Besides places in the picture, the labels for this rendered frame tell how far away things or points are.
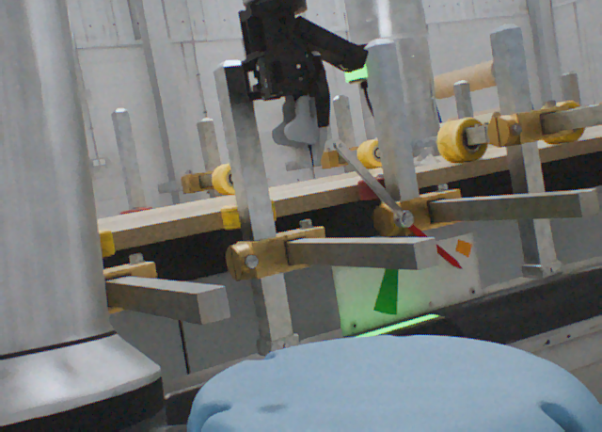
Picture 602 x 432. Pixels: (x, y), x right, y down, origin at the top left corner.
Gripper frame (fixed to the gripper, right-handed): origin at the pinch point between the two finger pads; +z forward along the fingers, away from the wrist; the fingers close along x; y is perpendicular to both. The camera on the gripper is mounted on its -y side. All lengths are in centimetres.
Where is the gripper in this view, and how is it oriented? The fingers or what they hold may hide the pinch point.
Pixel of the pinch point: (318, 156)
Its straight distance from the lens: 109.5
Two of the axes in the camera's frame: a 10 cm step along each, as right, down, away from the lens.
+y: -8.6, 1.7, -4.9
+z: 1.7, 9.8, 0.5
